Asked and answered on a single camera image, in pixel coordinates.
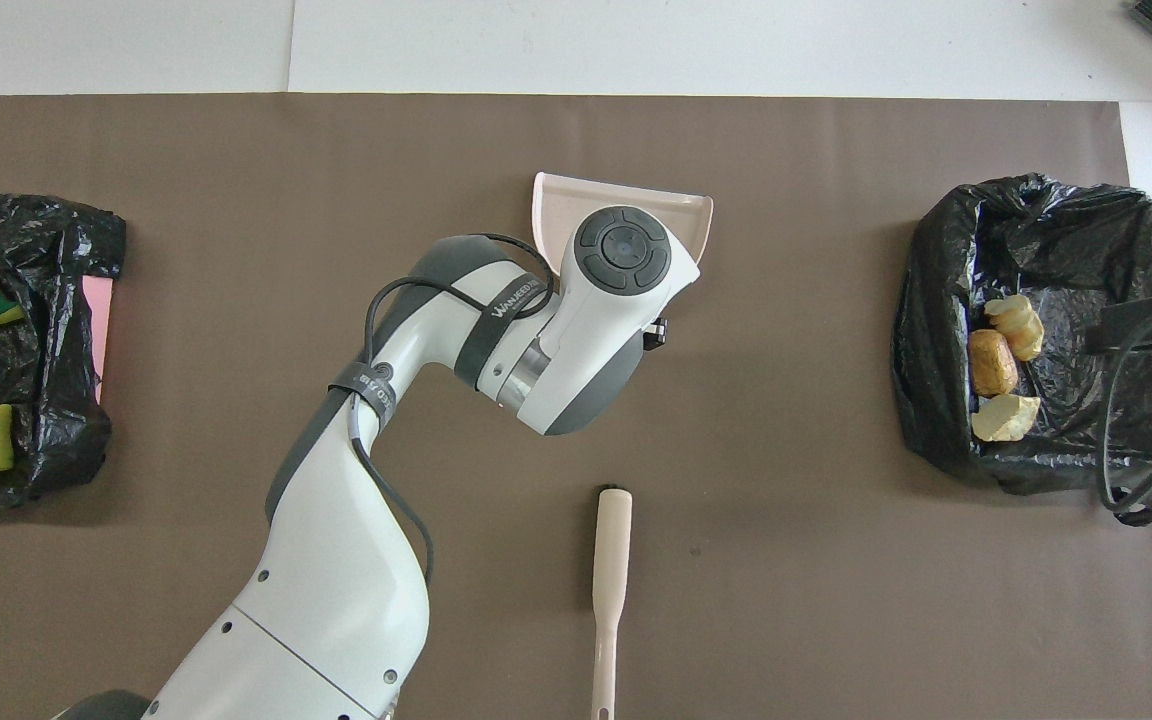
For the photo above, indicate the black bag covered bin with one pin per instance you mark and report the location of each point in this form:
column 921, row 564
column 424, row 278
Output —
column 1086, row 250

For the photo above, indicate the pink plastic bin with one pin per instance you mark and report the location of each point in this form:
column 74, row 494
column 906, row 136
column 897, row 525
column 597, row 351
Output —
column 98, row 330

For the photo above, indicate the right black bag bin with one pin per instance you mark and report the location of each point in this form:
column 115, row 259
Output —
column 36, row 400

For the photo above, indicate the striped croissant bread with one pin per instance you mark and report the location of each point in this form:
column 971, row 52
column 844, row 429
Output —
column 1018, row 325

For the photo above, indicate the brown bread roll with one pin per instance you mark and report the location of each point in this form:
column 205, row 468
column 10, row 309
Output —
column 993, row 362

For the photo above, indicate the brown paper table mat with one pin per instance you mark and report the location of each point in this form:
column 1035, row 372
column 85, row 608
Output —
column 836, row 600

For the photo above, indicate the sliced bread piece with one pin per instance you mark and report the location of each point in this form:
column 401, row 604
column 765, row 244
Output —
column 1004, row 418

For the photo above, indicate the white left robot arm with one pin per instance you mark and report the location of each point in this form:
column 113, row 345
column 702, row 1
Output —
column 336, row 600

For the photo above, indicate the pink plastic dustpan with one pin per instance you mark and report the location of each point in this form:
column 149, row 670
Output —
column 551, row 210

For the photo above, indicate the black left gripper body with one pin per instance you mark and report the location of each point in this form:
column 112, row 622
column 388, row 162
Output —
column 656, row 335

